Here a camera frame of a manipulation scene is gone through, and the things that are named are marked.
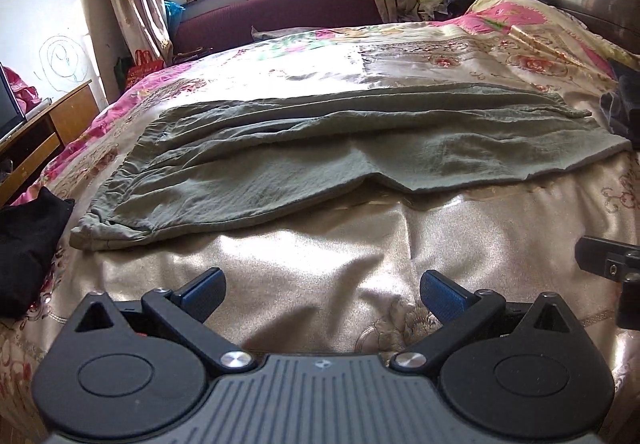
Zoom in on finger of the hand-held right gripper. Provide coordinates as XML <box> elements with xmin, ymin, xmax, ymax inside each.
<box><xmin>575</xmin><ymin>235</ymin><xmax>640</xmax><ymax>284</ymax></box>

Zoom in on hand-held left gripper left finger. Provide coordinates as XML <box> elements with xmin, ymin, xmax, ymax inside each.
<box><xmin>74</xmin><ymin>268</ymin><xmax>257</xmax><ymax>375</ymax></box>

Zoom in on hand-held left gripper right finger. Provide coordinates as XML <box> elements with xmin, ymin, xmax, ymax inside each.
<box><xmin>389</xmin><ymin>270</ymin><xmax>577</xmax><ymax>375</ymax></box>

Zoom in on grey-green pants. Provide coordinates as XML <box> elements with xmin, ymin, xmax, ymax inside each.
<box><xmin>70</xmin><ymin>82</ymin><xmax>631</xmax><ymax>252</ymax></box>

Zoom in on floral satin bedspread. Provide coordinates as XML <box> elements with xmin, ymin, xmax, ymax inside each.
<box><xmin>0</xmin><ymin>22</ymin><xmax>640</xmax><ymax>444</ymax></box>

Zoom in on dark grey clothes pile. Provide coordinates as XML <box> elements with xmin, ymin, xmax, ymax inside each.
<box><xmin>599</xmin><ymin>58</ymin><xmax>640</xmax><ymax>151</ymax></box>

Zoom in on black cloth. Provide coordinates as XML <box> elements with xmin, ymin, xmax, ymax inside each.
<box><xmin>0</xmin><ymin>187</ymin><xmax>76</xmax><ymax>320</ymax></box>

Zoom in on wooden TV cabinet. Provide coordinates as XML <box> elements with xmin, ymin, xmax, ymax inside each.
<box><xmin>0</xmin><ymin>79</ymin><xmax>102</xmax><ymax>208</ymax></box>

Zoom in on red bag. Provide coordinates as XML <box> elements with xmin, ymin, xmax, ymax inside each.
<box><xmin>126</xmin><ymin>49</ymin><xmax>165</xmax><ymax>88</ymax></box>

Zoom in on pink floral quilt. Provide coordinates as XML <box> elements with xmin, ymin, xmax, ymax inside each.
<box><xmin>434</xmin><ymin>0</ymin><xmax>627</xmax><ymax>86</ymax></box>

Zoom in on pink plastic bag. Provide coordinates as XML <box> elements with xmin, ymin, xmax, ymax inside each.
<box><xmin>2</xmin><ymin>67</ymin><xmax>39</xmax><ymax>114</ymax></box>

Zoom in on television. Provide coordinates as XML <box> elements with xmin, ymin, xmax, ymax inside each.
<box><xmin>0</xmin><ymin>64</ymin><xmax>27</xmax><ymax>143</ymax></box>

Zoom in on blue plastic bag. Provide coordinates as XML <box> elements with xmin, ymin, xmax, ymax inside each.
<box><xmin>163</xmin><ymin>0</ymin><xmax>186</xmax><ymax>33</ymax></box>

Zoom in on white crumpled bags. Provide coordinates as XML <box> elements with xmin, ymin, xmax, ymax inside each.
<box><xmin>415</xmin><ymin>0</ymin><xmax>449</xmax><ymax>21</ymax></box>

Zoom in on maroon sofa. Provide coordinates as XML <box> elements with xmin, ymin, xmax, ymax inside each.
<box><xmin>171</xmin><ymin>0</ymin><xmax>385</xmax><ymax>59</ymax></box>

